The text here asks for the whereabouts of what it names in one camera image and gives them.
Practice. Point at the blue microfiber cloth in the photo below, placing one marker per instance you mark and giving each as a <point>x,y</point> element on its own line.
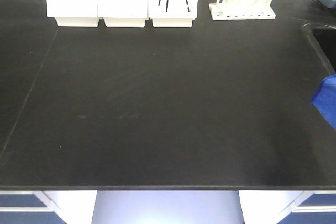
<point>324,99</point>

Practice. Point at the left blue cabinet under table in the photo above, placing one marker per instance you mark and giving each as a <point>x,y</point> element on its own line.
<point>28,207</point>

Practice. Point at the white storage bin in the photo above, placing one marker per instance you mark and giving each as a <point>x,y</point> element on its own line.
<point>73,13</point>
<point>172,13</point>
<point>123,5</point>

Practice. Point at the right blue cabinet under table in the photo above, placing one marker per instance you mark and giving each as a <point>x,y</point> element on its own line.
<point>310,207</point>

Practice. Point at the middle white storage bin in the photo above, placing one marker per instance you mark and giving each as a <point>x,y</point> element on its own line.
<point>123,5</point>

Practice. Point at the blue cabinet under table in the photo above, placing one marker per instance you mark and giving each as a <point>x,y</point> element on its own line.
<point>310,207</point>
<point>28,207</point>

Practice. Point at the right white storage bin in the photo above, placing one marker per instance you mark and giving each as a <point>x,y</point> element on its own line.
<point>172,13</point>

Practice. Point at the left white storage bin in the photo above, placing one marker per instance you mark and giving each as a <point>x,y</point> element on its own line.
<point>73,13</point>

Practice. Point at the black lab sink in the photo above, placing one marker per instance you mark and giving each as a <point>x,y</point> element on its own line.
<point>321,37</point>

